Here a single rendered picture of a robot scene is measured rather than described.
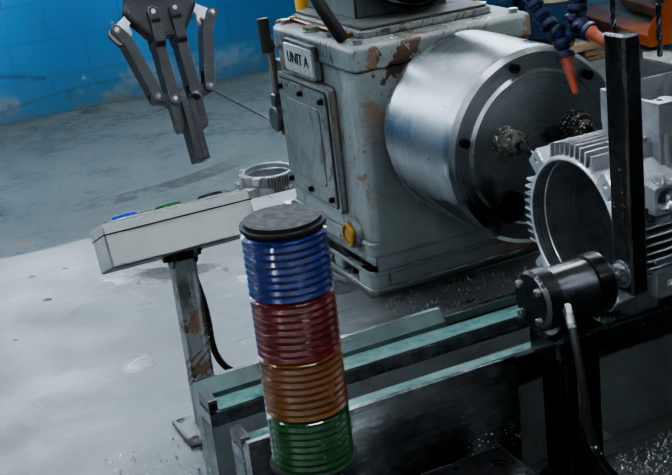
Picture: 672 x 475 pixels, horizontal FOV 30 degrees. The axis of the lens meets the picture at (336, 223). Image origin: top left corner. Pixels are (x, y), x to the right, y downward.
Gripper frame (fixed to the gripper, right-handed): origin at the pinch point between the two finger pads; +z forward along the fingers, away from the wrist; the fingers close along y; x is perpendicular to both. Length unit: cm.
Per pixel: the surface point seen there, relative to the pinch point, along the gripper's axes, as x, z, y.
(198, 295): 0.7, 18.1, -4.3
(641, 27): 418, -62, 380
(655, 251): -29, 27, 35
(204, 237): -3.5, 12.2, -3.0
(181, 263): -0.9, 14.2, -5.6
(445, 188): 1.8, 13.5, 29.7
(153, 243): -3.5, 11.4, -8.7
